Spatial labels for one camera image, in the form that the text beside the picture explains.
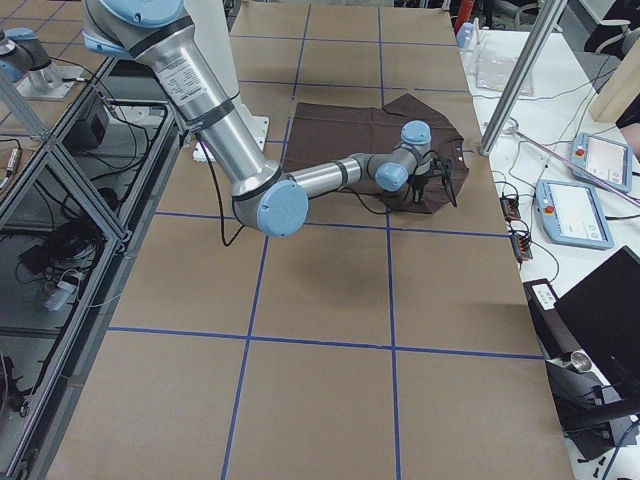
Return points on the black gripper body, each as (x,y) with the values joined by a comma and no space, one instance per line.
(421,179)

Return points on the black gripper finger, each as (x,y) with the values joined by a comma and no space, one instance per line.
(417,192)

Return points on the brown t-shirt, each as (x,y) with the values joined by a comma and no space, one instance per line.
(322,133)

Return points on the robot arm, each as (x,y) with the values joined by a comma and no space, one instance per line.
(161,36)
(21,52)

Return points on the orange circuit board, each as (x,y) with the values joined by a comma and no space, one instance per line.
(510,207)
(521,245)

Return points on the reacher stick with white claw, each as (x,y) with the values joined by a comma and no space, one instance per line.
(575,170)

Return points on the near teach pendant tablet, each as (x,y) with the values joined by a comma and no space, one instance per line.
(571,215)

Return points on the teach pendant tablet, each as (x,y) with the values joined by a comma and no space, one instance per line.
(608,160)
(571,215)

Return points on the red cylinder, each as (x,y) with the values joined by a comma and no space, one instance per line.
(465,11)

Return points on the black box with white label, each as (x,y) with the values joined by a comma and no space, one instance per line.
(552,332)

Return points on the far teach pendant tablet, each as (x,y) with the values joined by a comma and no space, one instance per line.
(608,160)

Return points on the black laptop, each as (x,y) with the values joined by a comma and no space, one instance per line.
(602,313)

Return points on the aluminium frame post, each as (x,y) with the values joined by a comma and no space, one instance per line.
(548,16)

